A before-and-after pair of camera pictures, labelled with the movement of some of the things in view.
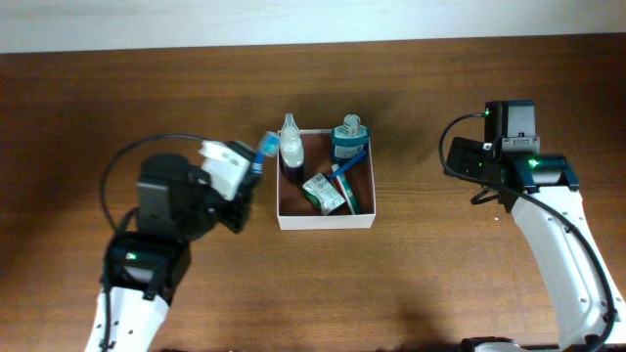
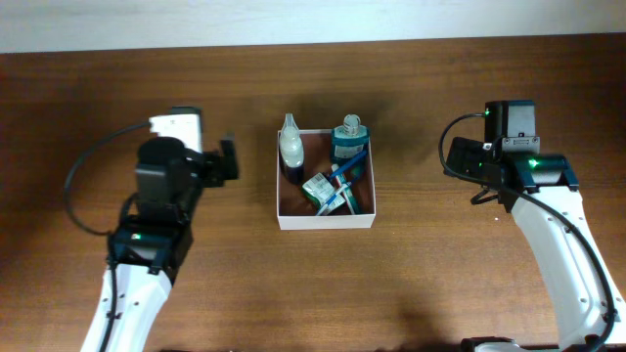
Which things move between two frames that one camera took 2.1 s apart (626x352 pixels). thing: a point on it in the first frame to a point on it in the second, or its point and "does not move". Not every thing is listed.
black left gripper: x=233 y=218 to x=213 y=173
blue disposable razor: x=348 y=164 does not move
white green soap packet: x=321 y=191 does not move
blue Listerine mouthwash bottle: x=348 y=140 does not move
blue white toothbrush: x=270 y=148 to x=333 y=198
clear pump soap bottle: x=291 y=154 does not move
